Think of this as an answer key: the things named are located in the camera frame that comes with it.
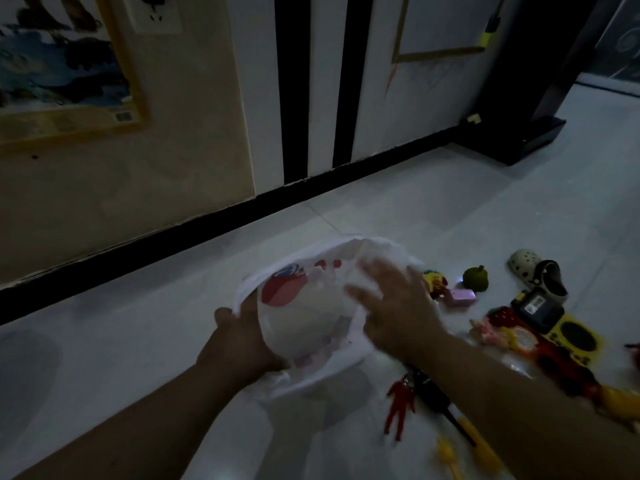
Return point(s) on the person's right hand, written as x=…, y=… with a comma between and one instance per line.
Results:
x=400, y=314

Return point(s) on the person's left hand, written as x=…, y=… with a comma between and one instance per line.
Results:
x=240, y=349

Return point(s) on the white plastic bag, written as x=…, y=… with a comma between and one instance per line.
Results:
x=310, y=319

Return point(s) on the red figure toy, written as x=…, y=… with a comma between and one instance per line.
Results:
x=400, y=404

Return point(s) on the cream clog shoe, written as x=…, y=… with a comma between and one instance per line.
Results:
x=525, y=267

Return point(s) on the black yellow device toy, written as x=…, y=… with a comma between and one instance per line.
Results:
x=537, y=309

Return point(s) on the yellow stretchy figure toy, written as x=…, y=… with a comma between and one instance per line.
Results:
x=482, y=449

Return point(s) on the red ladybug toy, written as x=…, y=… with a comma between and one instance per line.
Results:
x=565, y=369

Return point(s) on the yellow music player toy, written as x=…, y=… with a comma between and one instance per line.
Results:
x=580, y=339

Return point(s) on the person's right forearm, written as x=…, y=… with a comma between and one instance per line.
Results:
x=540, y=424

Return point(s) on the person's left forearm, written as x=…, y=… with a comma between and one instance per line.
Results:
x=140, y=424

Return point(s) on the black cabinet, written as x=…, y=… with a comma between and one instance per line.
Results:
x=520, y=94

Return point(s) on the yellow black plug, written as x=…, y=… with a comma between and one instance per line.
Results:
x=491, y=27

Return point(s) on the dark glass door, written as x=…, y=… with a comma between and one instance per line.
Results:
x=620, y=44

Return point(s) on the small white wall plug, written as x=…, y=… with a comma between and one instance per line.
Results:
x=474, y=118

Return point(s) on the white framed wall panel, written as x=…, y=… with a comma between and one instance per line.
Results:
x=440, y=24

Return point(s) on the colourful wall chart poster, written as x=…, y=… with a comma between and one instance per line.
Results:
x=60, y=59

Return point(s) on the white wall socket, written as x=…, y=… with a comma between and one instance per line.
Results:
x=152, y=14

